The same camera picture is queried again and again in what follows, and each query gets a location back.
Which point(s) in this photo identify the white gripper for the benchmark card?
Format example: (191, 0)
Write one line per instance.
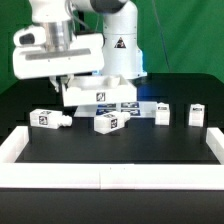
(84, 55)

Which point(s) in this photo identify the white square tabletop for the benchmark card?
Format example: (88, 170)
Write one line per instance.
(94, 90)

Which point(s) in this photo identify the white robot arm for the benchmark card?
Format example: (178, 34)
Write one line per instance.
(73, 37)

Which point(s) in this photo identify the white sheet with tags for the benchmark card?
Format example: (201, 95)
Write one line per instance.
(139, 109)

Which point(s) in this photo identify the white U-shaped fence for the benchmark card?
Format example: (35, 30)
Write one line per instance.
(107, 176)

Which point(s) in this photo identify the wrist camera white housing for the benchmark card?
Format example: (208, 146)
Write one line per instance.
(32, 35)

